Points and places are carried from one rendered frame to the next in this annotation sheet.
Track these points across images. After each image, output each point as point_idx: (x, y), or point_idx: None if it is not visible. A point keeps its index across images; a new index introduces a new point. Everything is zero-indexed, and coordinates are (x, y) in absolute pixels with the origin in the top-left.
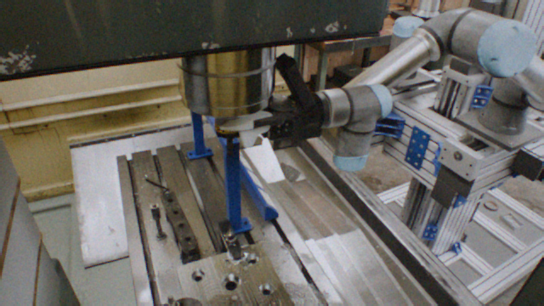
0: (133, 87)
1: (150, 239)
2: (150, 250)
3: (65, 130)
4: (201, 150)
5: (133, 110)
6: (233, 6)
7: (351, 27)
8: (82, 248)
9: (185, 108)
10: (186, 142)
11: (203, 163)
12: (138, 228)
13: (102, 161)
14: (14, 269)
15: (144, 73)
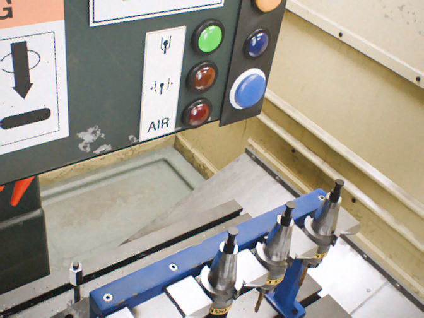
0: (335, 146)
1: (69, 294)
2: (48, 300)
3: (252, 129)
4: (281, 298)
5: (324, 174)
6: None
7: None
8: (124, 241)
9: (386, 238)
10: (339, 277)
11: (259, 314)
12: (89, 272)
13: (245, 194)
14: None
15: (363, 141)
